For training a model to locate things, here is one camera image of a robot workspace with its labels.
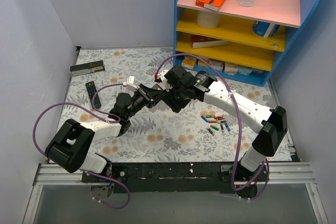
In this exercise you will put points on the dark long cardboard box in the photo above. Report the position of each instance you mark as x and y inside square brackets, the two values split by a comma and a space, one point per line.
[87, 68]

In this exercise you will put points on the teal small box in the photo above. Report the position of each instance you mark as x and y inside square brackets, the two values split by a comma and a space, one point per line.
[243, 70]

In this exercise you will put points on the green battery lower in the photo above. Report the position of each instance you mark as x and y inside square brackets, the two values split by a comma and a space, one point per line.
[214, 127]

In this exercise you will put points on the yellow white small box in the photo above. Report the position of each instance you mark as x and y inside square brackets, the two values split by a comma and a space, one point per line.
[203, 62]

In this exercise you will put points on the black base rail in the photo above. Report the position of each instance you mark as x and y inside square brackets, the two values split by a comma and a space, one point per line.
[171, 177]

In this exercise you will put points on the blue battery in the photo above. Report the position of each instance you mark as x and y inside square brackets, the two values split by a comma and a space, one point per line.
[227, 127]
[204, 118]

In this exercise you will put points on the floral table mat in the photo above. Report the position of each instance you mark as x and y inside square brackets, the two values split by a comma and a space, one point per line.
[156, 134]

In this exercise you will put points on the black TV remote coloured buttons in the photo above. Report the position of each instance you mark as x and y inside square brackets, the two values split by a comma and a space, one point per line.
[93, 97]

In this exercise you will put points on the white air conditioner remote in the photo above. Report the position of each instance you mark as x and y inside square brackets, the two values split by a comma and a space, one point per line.
[120, 88]

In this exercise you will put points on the blue battery leftmost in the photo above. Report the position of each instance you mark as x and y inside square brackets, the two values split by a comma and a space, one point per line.
[204, 118]

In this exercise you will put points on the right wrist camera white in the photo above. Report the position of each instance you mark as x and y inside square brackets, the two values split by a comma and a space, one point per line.
[160, 78]

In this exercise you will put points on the red white flat box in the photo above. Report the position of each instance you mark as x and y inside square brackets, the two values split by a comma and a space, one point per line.
[205, 42]

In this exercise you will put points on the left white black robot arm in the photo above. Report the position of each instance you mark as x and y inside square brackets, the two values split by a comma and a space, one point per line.
[70, 146]

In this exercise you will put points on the slim black remote control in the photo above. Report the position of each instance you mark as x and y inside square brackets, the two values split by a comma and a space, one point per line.
[156, 100]

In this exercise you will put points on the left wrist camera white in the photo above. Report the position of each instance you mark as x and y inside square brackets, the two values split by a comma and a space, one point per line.
[129, 84]

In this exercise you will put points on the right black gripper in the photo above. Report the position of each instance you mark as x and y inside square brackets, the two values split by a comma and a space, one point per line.
[176, 94]

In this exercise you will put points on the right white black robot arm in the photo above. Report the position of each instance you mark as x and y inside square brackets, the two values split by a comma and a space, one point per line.
[270, 124]

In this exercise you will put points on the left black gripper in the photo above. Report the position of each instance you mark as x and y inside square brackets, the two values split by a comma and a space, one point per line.
[146, 94]

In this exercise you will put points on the aluminium frame rail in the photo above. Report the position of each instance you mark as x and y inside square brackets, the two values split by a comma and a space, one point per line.
[291, 196]

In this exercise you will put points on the white paper roll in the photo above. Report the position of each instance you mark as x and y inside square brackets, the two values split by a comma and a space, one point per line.
[208, 20]

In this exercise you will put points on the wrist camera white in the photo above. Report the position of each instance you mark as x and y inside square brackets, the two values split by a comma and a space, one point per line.
[129, 84]
[160, 78]

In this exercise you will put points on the blue battery lower right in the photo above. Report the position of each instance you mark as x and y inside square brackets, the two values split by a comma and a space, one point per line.
[227, 127]

